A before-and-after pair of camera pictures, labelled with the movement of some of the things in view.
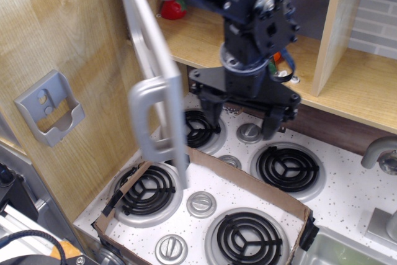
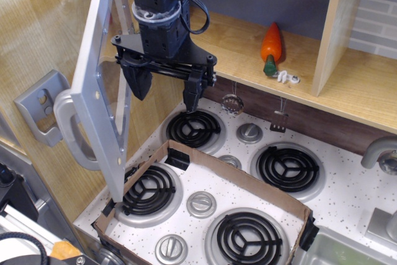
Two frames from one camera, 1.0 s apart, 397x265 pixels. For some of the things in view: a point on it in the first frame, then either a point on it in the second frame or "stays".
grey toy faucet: (384, 149) stays
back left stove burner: (201, 136) stays
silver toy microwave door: (156, 107) to (92, 121)
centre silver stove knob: (201, 205) stays
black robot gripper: (244, 78) to (164, 44)
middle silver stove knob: (231, 160) stays
